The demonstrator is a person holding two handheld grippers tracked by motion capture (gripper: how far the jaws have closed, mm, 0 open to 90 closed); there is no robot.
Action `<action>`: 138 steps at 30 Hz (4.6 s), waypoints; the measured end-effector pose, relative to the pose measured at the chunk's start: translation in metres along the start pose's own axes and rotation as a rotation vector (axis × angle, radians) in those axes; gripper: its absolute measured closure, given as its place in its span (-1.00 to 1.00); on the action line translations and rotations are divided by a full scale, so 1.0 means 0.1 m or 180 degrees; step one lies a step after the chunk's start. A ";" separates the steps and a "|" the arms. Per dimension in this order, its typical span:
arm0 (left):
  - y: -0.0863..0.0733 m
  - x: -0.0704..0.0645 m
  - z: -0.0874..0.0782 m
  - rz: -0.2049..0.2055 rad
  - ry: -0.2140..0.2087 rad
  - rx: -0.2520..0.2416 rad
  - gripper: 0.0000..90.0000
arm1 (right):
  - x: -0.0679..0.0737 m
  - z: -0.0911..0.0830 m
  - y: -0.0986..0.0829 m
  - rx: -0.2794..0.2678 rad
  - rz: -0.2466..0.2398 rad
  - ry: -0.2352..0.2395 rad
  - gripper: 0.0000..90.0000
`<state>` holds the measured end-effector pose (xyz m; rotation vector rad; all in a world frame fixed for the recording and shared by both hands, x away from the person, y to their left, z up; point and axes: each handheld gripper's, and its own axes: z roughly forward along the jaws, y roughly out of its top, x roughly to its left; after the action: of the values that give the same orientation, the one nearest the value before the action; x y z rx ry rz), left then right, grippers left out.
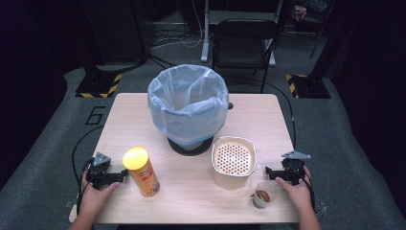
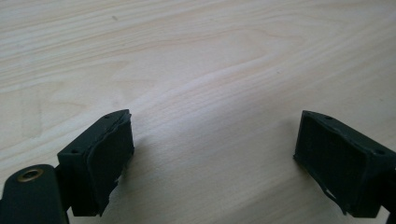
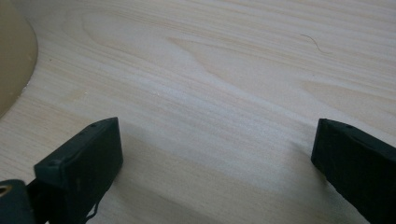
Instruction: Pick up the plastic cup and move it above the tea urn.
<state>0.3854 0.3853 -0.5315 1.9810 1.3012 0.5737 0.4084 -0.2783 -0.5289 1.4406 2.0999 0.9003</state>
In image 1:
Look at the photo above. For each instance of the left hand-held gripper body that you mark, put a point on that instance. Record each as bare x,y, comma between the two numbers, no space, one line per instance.
99,174

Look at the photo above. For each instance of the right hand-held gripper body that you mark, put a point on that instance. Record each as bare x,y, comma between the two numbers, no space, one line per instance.
293,169

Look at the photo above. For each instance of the clear plastic cup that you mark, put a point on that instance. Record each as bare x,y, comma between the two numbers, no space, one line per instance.
264,195

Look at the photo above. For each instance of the yellow chip can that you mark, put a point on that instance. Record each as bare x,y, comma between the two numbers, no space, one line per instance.
143,174

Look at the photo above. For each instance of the white strainer container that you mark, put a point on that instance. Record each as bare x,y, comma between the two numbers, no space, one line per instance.
233,161

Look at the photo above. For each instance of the black trash bin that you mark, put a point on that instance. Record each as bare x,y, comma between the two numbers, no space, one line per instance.
191,149

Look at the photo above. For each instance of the person's left hand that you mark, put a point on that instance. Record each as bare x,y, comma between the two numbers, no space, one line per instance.
94,199

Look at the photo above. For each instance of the person's right hand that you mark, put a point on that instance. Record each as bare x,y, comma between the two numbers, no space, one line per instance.
300,195

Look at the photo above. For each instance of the black yellow-striped stand base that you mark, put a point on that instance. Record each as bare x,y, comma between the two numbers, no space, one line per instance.
309,87
97,87

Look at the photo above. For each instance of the black folding chair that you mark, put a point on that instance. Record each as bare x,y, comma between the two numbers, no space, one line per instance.
244,41

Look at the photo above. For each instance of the white desk frame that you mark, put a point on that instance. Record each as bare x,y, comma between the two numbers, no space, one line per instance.
205,38

